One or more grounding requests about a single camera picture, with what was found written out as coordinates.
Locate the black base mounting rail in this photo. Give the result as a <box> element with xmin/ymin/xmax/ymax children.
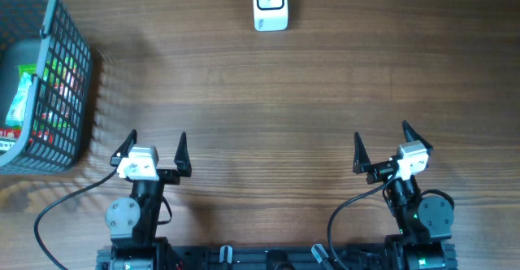
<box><xmin>95</xmin><ymin>243</ymin><xmax>458</xmax><ymax>270</ymax></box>

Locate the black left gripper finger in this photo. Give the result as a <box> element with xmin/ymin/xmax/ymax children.
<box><xmin>174</xmin><ymin>132</ymin><xmax>192</xmax><ymax>177</ymax></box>
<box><xmin>110</xmin><ymin>129</ymin><xmax>137</xmax><ymax>167</ymax></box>

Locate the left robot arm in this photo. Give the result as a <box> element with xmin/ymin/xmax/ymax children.
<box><xmin>96</xmin><ymin>129</ymin><xmax>192</xmax><ymax>270</ymax></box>

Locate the white barcode scanner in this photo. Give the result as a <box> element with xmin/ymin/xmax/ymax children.
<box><xmin>253</xmin><ymin>0</ymin><xmax>288</xmax><ymax>32</ymax></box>

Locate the green gummy candy bag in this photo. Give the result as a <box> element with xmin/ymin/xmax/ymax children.
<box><xmin>17</xmin><ymin>57</ymin><xmax>85</xmax><ymax>133</ymax></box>

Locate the red chocolate bar wrapper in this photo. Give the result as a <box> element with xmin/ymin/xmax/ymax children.
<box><xmin>0</xmin><ymin>127</ymin><xmax>53</xmax><ymax>154</ymax></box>

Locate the grey mesh plastic basket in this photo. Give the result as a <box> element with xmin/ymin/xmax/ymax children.
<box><xmin>1</xmin><ymin>0</ymin><xmax>93</xmax><ymax>175</ymax></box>

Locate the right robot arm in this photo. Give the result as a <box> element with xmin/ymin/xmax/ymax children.
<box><xmin>353</xmin><ymin>121</ymin><xmax>457</xmax><ymax>270</ymax></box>

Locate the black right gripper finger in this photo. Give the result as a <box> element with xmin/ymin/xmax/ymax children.
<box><xmin>402</xmin><ymin>120</ymin><xmax>433</xmax><ymax>152</ymax></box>
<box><xmin>353</xmin><ymin>132</ymin><xmax>371</xmax><ymax>174</ymax></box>

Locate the mint green wipes packet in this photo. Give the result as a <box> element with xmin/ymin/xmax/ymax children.
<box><xmin>6</xmin><ymin>72</ymin><xmax>32</xmax><ymax>127</ymax></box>

